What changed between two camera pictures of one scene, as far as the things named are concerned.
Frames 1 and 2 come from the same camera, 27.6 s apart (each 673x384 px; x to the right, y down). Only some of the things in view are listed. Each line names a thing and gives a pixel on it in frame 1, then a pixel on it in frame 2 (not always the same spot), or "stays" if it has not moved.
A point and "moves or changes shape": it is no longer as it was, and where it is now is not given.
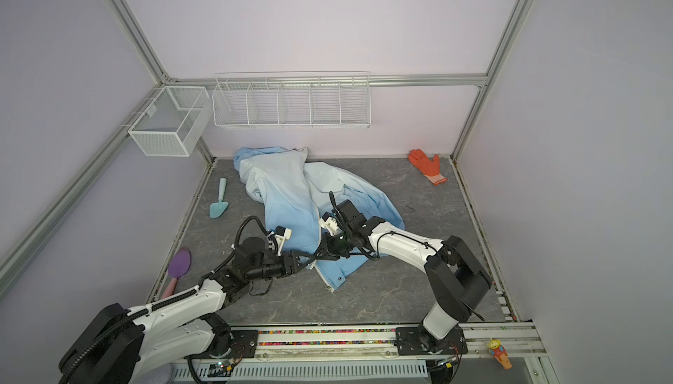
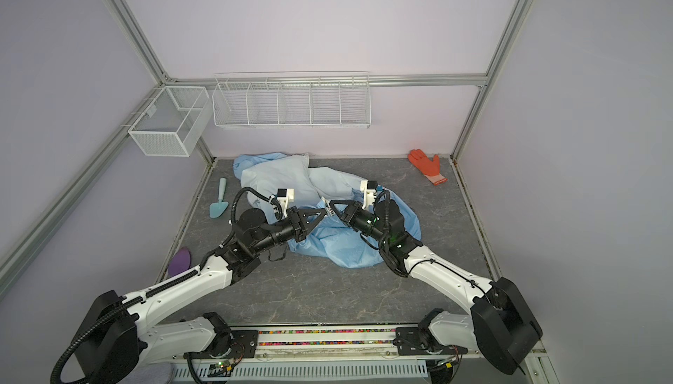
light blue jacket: x=297 y=195 moves or changes shape
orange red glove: x=429 y=167 stays
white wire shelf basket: x=335 y=100 stays
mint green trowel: x=217 y=208 stays
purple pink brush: x=179 y=265 stays
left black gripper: x=289 y=262 → x=299 y=223
